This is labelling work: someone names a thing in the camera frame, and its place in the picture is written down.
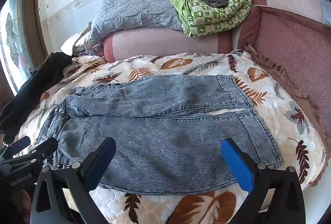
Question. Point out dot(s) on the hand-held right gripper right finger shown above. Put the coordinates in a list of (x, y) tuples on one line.
[(238, 164)]

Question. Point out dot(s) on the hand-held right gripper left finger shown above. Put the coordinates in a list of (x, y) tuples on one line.
[(99, 163)]

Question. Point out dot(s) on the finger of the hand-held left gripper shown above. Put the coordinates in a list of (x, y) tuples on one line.
[(18, 145), (45, 147)]

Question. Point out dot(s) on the blue denim pants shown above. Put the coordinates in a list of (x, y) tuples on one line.
[(160, 125)]

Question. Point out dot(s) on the person's left hand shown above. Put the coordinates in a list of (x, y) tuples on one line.
[(25, 200)]

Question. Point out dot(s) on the leaf print blanket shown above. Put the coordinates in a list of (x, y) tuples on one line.
[(271, 120)]

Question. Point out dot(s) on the dark jacket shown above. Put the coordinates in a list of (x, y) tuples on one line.
[(33, 84)]

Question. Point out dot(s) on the stained glass door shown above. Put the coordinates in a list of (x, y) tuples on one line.
[(15, 45)]

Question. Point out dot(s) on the white cloth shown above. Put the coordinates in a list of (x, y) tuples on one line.
[(71, 44)]

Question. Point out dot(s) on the pink sofa backrest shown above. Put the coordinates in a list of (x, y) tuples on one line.
[(289, 58)]

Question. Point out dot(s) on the green checkered quilt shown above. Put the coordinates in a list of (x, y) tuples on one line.
[(214, 17)]

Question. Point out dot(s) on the grey quilted blanket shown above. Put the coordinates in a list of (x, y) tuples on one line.
[(134, 10)]

